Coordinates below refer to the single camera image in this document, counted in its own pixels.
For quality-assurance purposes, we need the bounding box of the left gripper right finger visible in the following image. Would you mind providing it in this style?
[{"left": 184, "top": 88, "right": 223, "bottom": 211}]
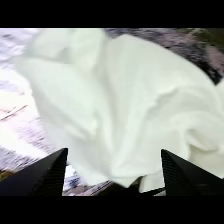
[{"left": 160, "top": 148, "right": 224, "bottom": 197}]

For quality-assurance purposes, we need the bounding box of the white T-shirt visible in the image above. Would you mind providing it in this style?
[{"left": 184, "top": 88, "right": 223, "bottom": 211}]
[{"left": 13, "top": 28, "right": 224, "bottom": 194}]

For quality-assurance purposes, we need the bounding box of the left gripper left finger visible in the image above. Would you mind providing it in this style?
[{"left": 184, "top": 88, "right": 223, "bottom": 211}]
[{"left": 0, "top": 147, "right": 69, "bottom": 197}]

